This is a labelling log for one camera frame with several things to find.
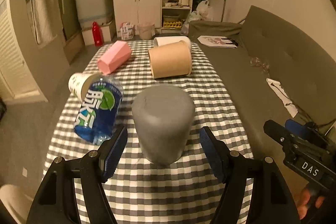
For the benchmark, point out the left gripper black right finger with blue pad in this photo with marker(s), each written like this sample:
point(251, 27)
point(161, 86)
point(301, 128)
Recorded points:
point(271, 200)

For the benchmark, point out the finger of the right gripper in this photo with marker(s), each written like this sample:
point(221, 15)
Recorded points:
point(306, 132)
point(278, 133)

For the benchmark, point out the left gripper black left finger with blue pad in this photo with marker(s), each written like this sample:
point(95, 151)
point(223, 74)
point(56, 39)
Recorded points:
point(55, 200)

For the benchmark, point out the grey cup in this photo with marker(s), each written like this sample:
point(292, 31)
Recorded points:
point(163, 116)

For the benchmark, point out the white cup green leaves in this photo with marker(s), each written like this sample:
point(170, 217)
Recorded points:
point(79, 84)

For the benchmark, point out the brown paper cup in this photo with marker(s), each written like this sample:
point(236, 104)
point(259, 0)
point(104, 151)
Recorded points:
point(170, 60)

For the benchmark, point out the pink faceted cup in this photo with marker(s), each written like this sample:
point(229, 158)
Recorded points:
point(114, 57)

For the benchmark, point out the person's hand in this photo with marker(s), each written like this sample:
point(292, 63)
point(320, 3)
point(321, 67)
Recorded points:
point(308, 196)

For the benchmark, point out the white paper on sofa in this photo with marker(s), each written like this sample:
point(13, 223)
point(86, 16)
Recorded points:
point(280, 92)

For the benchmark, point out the grey sofa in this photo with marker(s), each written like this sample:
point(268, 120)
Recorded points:
point(270, 48)

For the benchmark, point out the crumpled clear plastic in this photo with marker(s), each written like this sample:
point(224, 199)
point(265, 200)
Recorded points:
point(256, 62)

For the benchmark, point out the checkered tablecloth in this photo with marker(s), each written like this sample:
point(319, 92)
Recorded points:
point(163, 177)

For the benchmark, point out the blue drink bottle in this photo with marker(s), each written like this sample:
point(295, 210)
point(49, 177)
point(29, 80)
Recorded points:
point(97, 115)

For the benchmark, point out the printed paper on sofa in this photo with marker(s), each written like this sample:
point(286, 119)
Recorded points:
point(217, 42)

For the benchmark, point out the louvered wardrobe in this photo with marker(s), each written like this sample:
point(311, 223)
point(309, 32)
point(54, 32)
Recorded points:
point(29, 72)

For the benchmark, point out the white plastic bag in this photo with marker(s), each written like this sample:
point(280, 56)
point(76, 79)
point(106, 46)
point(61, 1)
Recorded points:
point(203, 12)

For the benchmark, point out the open shelf unit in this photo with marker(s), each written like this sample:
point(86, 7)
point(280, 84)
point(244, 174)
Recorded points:
point(174, 13)

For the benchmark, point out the trash bin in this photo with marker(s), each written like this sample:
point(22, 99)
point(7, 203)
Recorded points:
point(146, 31)

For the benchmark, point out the red thermos bottle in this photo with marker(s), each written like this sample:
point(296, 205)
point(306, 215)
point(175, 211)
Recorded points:
point(97, 35)

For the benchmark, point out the printed package bag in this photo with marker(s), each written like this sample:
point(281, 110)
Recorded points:
point(127, 31)

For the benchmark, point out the white kitchen cabinet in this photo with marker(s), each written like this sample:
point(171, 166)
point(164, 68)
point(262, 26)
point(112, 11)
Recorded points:
point(138, 12)

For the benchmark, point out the hanging grey towel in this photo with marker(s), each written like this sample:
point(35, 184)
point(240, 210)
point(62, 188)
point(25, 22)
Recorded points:
point(46, 20)

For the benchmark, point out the washing machine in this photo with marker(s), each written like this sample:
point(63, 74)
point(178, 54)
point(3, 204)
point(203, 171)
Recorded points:
point(89, 11)

